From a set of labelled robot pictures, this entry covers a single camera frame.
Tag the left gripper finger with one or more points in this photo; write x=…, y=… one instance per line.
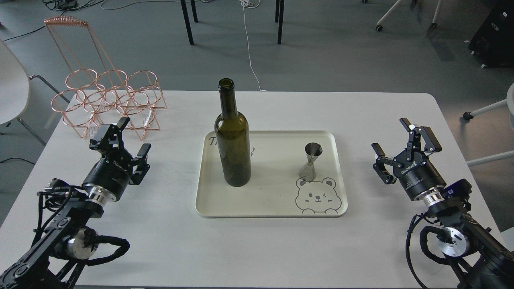
x=139, y=164
x=109, y=136

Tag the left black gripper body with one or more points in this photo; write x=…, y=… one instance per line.
x=111, y=175

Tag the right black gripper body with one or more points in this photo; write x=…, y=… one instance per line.
x=417, y=176

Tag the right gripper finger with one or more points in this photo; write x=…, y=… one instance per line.
x=379, y=166
x=421, y=139

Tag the steel jigger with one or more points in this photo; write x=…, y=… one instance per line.
x=307, y=172

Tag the dark green wine bottle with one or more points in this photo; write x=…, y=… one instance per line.
x=232, y=134

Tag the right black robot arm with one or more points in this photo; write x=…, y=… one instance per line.
x=453, y=237

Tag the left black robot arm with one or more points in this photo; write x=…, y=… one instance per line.
x=63, y=244

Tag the white chair base right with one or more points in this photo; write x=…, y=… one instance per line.
x=491, y=131

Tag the cream bear tray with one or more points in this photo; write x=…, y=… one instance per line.
x=275, y=189

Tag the white chair left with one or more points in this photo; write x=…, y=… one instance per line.
x=15, y=89

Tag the black box top right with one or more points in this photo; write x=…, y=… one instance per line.
x=493, y=43

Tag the copper wire bottle rack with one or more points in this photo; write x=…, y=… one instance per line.
x=101, y=93

